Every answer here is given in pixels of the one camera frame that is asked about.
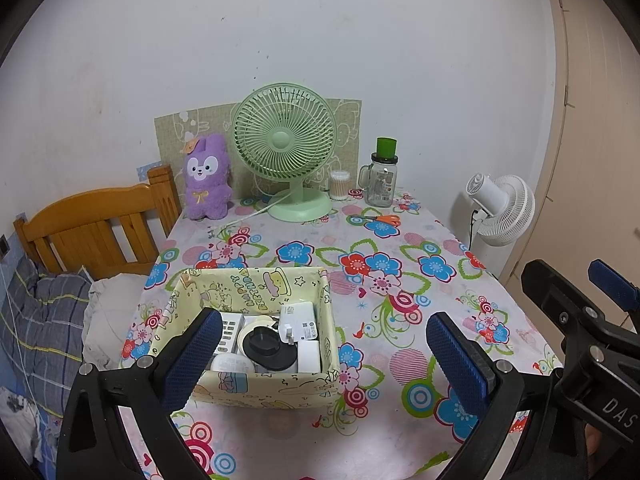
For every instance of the grey plaid pillow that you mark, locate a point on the grey plaid pillow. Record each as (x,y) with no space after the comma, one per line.
(45,320)

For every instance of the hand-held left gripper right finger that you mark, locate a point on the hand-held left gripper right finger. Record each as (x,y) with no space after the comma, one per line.
(457,365)

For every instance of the clear cotton swab tub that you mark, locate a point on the clear cotton swab tub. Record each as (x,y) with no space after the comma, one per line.
(339,187)

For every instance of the white standing fan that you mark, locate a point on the white standing fan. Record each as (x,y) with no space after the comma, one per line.
(505,210)

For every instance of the grey patterned cloth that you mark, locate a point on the grey patterned cloth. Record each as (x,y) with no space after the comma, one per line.
(17,410)

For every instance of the beige cartoon print board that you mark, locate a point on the beige cartoon print board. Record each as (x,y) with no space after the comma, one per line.
(345,125)

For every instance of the light blue wall sticker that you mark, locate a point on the light blue wall sticker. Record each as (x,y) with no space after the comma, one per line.
(145,172)

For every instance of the floral tablecloth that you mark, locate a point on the floral tablecloth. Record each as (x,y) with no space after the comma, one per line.
(400,285)

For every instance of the purple plush toy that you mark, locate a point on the purple plush toy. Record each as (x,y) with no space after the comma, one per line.
(205,180)

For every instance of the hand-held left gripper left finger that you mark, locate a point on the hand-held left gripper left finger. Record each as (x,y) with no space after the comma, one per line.
(192,360)

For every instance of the yellow fabric storage box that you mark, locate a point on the yellow fabric storage box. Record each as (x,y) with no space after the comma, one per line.
(260,285)

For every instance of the white remote control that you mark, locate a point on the white remote control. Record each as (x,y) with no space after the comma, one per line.
(231,332)

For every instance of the white cloth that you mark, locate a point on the white cloth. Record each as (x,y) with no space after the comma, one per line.
(110,310)

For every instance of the glass mug jar green lid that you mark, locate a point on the glass mug jar green lid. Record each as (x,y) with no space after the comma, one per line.
(380,185)

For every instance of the black round holder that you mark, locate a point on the black round holder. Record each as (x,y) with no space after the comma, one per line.
(270,350)

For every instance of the white round gadget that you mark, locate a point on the white round gadget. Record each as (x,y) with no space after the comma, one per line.
(230,362)

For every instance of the large white charger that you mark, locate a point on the large white charger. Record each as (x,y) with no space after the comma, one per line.
(300,322)

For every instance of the green desk fan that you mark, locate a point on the green desk fan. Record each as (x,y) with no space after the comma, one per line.
(280,140)

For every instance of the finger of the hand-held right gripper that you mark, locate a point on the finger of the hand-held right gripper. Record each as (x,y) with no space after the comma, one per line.
(550,285)
(612,282)

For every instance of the beige door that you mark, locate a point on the beige door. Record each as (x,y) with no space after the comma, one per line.
(600,110)

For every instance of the person's right hand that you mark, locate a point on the person's right hand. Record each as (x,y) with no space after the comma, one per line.
(592,442)

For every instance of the wooden bed headboard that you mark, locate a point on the wooden bed headboard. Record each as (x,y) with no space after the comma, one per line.
(90,225)

